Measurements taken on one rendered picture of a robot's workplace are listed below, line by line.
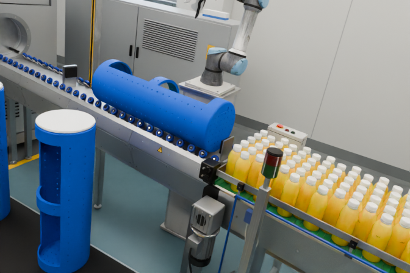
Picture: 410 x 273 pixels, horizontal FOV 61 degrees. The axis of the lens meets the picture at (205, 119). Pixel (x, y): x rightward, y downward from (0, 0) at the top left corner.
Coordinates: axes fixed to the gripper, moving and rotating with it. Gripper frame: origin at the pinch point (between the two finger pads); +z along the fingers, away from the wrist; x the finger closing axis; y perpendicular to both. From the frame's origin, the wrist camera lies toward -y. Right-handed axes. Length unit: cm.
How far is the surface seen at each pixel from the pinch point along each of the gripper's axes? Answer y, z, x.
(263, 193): -69, 56, 5
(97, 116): 50, 69, -46
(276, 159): -68, 43, 13
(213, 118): -27, 38, -22
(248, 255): -73, 82, -9
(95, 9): 112, 3, -65
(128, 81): 32, 41, -30
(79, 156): 19, 86, -6
